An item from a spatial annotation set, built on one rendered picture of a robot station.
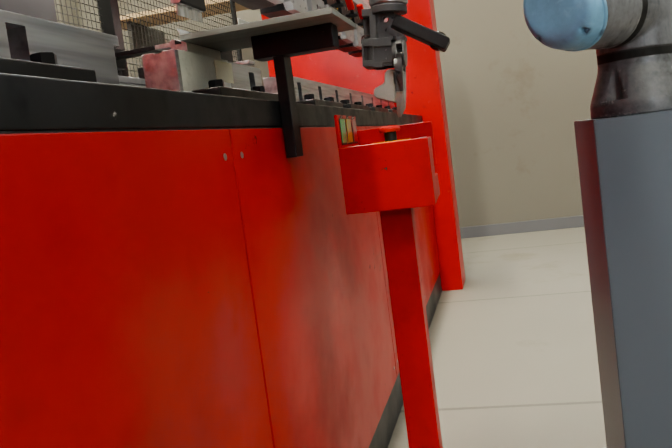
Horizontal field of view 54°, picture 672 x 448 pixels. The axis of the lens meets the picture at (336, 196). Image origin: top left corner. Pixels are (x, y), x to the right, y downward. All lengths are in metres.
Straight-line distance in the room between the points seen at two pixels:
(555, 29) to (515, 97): 3.86
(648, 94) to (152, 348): 0.79
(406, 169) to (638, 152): 0.37
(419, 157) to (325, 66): 2.25
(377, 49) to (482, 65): 3.59
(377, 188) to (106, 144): 0.62
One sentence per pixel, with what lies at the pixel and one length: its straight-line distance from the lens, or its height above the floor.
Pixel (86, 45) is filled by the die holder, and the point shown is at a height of 0.95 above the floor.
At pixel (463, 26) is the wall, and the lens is 4.90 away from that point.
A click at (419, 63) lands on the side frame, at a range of 3.30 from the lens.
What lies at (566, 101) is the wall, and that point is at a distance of 4.90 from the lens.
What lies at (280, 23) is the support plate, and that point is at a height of 0.99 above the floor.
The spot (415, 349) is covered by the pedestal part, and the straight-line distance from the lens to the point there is 1.31.
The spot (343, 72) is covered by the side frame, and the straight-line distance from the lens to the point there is 3.37.
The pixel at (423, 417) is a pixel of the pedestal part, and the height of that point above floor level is 0.25.
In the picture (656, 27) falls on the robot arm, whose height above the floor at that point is 0.90.
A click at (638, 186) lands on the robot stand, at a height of 0.67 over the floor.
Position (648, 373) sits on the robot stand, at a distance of 1.15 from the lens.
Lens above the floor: 0.79
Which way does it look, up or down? 4 degrees down
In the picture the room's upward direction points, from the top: 7 degrees counter-clockwise
